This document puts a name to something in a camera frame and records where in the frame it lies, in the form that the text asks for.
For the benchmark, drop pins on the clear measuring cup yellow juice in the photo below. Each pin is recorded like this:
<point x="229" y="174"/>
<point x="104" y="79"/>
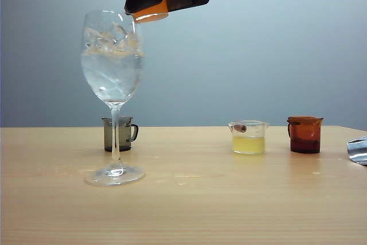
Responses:
<point x="249" y="146"/>

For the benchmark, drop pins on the amber brown measuring cup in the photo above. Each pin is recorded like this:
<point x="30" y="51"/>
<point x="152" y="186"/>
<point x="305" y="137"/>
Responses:
<point x="305" y="139"/>

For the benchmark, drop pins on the smoked grey measuring cup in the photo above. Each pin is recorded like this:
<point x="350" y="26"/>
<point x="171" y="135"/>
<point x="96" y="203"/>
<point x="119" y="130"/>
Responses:
<point x="126" y="141"/>

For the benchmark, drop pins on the clear stemmed wine glass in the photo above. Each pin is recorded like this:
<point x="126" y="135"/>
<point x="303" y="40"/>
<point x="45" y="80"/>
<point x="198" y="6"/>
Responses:
<point x="111" y="78"/>

